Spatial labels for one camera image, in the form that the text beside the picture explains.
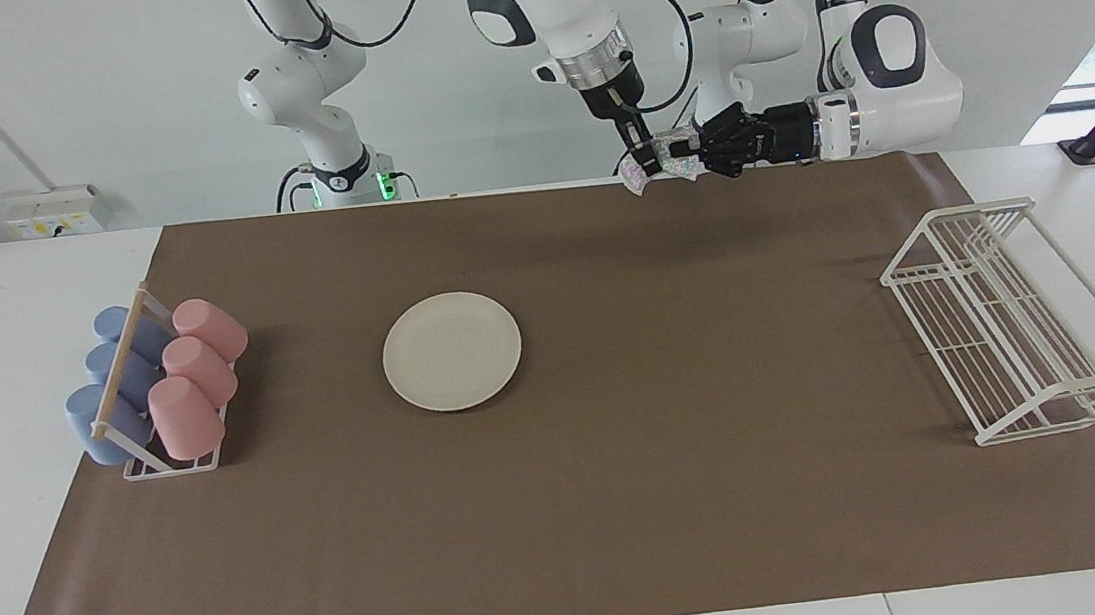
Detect brown table mat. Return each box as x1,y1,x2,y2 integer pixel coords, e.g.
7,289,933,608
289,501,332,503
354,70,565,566
0,132,1095,615

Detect white wire dish rack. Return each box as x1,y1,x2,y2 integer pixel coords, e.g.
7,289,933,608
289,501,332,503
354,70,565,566
874,190,1095,456

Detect blue plastic cup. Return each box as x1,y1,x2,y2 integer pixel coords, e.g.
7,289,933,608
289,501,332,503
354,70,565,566
92,301,177,370
63,378,161,470
84,337,166,415

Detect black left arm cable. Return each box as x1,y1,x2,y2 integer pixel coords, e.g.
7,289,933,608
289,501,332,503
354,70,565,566
719,0,881,102

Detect cream round plate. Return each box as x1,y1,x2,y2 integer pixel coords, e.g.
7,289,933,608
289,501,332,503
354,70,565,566
376,285,529,419

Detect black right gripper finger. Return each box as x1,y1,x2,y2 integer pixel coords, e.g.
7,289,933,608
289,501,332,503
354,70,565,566
633,114,665,177
618,114,652,181

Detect white wall socket box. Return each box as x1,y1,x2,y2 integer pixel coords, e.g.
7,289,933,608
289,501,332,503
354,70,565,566
2,182,112,242

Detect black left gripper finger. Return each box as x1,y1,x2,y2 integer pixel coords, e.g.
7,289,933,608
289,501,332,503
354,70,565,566
694,106,745,145
700,138,749,181

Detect black right base cable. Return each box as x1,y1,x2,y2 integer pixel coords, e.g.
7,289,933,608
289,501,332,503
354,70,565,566
273,165,313,214

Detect pink plastic cup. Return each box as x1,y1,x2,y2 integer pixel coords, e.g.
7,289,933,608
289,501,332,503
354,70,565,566
159,332,241,411
170,294,251,367
146,371,229,465

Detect cup rack with wooden rod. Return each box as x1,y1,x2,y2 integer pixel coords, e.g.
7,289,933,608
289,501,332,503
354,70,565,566
76,273,243,485

